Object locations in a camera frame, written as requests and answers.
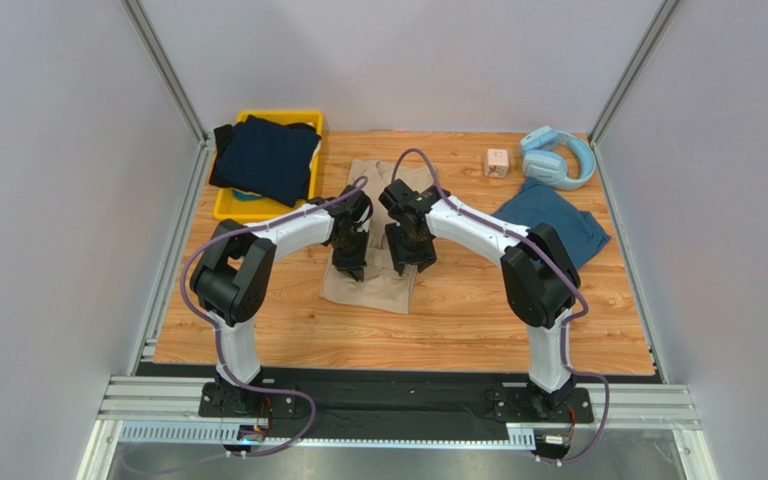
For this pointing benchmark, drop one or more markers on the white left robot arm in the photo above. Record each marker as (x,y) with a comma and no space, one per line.
(225,281)

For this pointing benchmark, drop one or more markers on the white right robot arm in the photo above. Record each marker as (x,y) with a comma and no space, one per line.
(539,278)

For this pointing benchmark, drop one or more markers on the light blue headphones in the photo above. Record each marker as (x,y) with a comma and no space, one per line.
(541,163)

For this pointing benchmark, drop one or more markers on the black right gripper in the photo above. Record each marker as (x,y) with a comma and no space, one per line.
(413,247)

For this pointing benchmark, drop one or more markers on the right aluminium corner post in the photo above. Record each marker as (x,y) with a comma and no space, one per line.
(635,65)

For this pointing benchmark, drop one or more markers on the small pink cube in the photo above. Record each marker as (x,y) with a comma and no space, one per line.
(496,163)

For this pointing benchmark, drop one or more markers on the yellow plastic bin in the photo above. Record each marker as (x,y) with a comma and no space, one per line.
(242,207)

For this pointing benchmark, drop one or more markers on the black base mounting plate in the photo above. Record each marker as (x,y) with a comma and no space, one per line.
(398,405)

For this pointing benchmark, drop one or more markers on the teal folded t-shirt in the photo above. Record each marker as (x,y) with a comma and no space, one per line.
(581,234)

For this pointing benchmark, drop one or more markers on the left aluminium corner post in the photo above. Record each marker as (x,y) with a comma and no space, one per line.
(140,20)

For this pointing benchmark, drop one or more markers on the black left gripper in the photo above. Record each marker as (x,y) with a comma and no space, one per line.
(354,265)

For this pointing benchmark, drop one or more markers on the beige t-shirt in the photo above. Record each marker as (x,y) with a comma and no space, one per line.
(382,288)

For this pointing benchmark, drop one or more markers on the navy blue t-shirt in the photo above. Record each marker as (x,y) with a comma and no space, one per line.
(264,158)

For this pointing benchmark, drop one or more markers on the aluminium corner post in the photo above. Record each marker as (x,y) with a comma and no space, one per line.
(635,65)
(140,20)

